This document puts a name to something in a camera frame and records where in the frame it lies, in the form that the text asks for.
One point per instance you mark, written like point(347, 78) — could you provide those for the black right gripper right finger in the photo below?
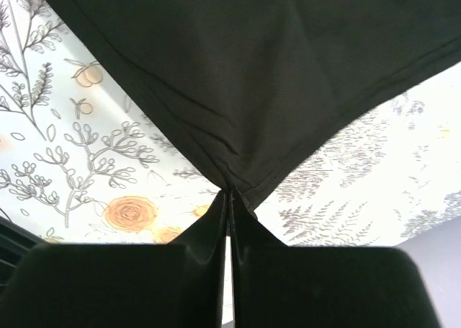
point(275, 285)

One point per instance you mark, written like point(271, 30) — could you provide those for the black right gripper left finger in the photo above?
point(179, 284)

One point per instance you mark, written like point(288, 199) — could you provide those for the black t shirt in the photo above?
point(249, 89)

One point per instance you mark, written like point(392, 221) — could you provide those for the floral patterned table mat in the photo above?
point(81, 163)

